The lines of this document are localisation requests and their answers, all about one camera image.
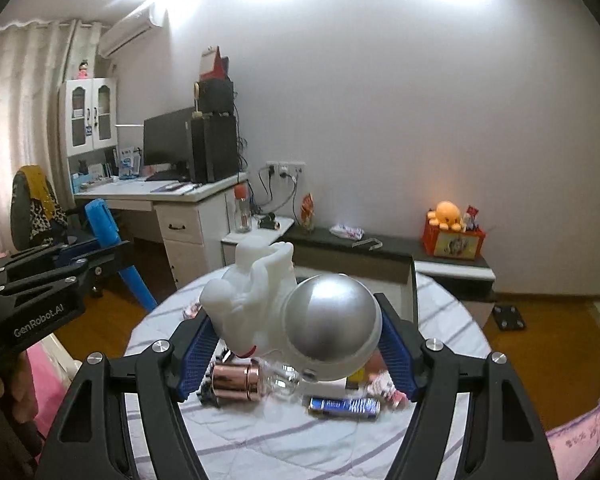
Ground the red storage box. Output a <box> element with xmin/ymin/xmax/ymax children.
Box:
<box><xmin>422</xmin><ymin>220</ymin><xmax>487</xmax><ymax>260</ymax></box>

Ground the white hutch cabinet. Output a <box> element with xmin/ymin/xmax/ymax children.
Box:
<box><xmin>59</xmin><ymin>77</ymin><xmax>118</xmax><ymax>181</ymax></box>

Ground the yellow cloth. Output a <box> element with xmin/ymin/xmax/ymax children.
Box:
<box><xmin>17</xmin><ymin>165</ymin><xmax>57</xmax><ymax>208</ymax></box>

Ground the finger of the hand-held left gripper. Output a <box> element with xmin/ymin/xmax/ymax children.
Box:
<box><xmin>2</xmin><ymin>240</ymin><xmax>101</xmax><ymax>273</ymax></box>
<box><xmin>0</xmin><ymin>241</ymin><xmax>136</xmax><ymax>306</ymax></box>

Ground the white desk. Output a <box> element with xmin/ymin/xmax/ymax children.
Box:
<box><xmin>75</xmin><ymin>172</ymin><xmax>248</xmax><ymax>291</ymax></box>

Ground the white nightstand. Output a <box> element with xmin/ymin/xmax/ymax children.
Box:
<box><xmin>221</xmin><ymin>216</ymin><xmax>296</xmax><ymax>281</ymax></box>

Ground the office chair with clothes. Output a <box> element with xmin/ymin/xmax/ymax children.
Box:
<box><xmin>11</xmin><ymin>175</ymin><xmax>70</xmax><ymax>252</ymax></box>

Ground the red desk calendar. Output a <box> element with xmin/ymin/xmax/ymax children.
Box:
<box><xmin>200</xmin><ymin>46</ymin><xmax>231</xmax><ymax>82</ymax></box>

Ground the pink patterned small toy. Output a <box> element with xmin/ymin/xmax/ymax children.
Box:
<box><xmin>365</xmin><ymin>360</ymin><xmax>408</xmax><ymax>408</ymax></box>

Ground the white wall power outlet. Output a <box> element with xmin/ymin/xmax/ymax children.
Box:
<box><xmin>266</xmin><ymin>161</ymin><xmax>307</xmax><ymax>178</ymax></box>

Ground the black bathroom scale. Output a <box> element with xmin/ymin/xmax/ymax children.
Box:
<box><xmin>491</xmin><ymin>302</ymin><xmax>527</xmax><ymax>332</ymax></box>

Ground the white air conditioner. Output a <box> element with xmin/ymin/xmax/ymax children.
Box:
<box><xmin>97</xmin><ymin>4</ymin><xmax>161</xmax><ymax>58</ymax></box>

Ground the black computer monitor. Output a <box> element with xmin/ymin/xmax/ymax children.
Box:
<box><xmin>143</xmin><ymin>106</ymin><xmax>197</xmax><ymax>181</ymax></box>

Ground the copper metal jar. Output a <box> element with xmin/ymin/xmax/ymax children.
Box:
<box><xmin>209</xmin><ymin>362</ymin><xmax>263</xmax><ymax>403</ymax></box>

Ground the white striped cloth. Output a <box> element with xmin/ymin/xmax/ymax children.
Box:
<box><xmin>122</xmin><ymin>260</ymin><xmax>491</xmax><ymax>480</ymax></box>

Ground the beige curtain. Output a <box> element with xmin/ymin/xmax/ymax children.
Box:
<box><xmin>0</xmin><ymin>19</ymin><xmax>103</xmax><ymax>261</ymax></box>

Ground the orange octopus plush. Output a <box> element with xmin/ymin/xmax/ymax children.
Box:
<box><xmin>426</xmin><ymin>201</ymin><xmax>467</xmax><ymax>233</ymax></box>

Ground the water bottle with orange cap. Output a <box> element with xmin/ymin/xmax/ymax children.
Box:
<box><xmin>234</xmin><ymin>185</ymin><xmax>252</xmax><ymax>233</ymax></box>

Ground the white astronaut figurine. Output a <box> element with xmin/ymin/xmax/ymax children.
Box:
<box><xmin>201</xmin><ymin>241</ymin><xmax>383</xmax><ymax>383</ymax></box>

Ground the person's left hand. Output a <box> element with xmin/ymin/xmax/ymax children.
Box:
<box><xmin>0</xmin><ymin>371</ymin><xmax>38</xmax><ymax>461</ymax></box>

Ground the low cabinet with dark top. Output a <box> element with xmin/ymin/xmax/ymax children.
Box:
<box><xmin>280</xmin><ymin>225</ymin><xmax>497</xmax><ymax>331</ymax></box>

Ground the red snack bag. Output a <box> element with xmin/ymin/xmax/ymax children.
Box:
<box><xmin>300</xmin><ymin>192</ymin><xmax>317</xmax><ymax>233</ymax></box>

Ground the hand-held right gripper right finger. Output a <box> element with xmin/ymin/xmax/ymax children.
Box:
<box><xmin>375</xmin><ymin>292</ymin><xmax>568</xmax><ymax>480</ymax></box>

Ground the blue battery pack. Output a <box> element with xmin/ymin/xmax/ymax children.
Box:
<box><xmin>307</xmin><ymin>396</ymin><xmax>382</xmax><ymax>418</ymax></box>

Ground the black computer tower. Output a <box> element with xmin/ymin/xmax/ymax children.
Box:
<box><xmin>190</xmin><ymin>115</ymin><xmax>238</xmax><ymax>184</ymax></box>

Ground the black speaker box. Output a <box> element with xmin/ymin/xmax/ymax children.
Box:
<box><xmin>197</xmin><ymin>79</ymin><xmax>235</xmax><ymax>116</ymax></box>

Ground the blue box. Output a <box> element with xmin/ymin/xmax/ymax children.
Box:
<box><xmin>119</xmin><ymin>146</ymin><xmax>143</xmax><ymax>179</ymax></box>

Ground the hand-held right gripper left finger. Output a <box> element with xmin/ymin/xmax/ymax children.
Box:
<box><xmin>34</xmin><ymin>312</ymin><xmax>220</xmax><ymax>480</ymax></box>

